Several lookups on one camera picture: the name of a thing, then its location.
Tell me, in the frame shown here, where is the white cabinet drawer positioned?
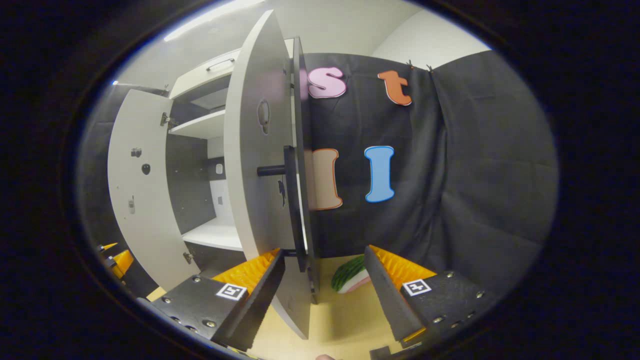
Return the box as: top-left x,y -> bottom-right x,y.
169,47 -> 243,101

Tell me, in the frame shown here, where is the white cabinet door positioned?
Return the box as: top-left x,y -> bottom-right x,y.
107,89 -> 201,292
223,10 -> 312,341

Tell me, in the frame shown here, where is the black door handle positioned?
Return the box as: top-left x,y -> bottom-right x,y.
257,145 -> 308,273

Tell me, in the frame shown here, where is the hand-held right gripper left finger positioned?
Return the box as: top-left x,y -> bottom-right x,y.
150,248 -> 287,352

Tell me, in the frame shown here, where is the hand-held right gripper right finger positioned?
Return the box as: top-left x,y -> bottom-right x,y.
364,245 -> 496,343

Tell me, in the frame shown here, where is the white and grey cabinet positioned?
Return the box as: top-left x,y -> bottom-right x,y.
165,37 -> 321,306

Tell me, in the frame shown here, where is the watermelon slice toy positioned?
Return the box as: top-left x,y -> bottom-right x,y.
331,254 -> 372,294

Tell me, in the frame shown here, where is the black backdrop cloth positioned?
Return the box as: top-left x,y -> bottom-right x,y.
77,50 -> 558,301

